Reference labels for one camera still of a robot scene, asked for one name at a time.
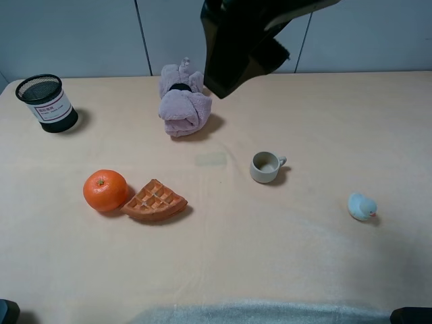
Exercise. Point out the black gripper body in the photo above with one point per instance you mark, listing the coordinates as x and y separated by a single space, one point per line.
263 15

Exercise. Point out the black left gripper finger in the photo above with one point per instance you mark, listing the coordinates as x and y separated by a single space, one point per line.
234 54

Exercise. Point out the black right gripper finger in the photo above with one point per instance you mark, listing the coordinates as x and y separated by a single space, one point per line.
265 56

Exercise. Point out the orange waffle slice toy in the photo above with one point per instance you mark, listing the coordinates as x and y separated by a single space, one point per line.
155 202

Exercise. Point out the black object bottom right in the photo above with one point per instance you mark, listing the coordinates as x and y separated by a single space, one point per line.
411 315

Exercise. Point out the black object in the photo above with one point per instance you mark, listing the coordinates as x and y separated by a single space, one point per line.
9 312
411 315

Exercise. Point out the black object bottom left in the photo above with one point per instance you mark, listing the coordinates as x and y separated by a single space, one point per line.
9 312

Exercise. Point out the grey ceramic cup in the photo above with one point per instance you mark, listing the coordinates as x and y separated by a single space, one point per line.
265 166

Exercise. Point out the orange mandarin fruit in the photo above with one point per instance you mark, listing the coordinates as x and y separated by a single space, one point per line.
105 190

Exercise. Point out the pale blue rubber duck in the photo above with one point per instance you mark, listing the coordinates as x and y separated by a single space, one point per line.
361 208

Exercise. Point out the black mesh pen holder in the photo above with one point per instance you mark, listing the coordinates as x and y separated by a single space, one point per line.
45 97

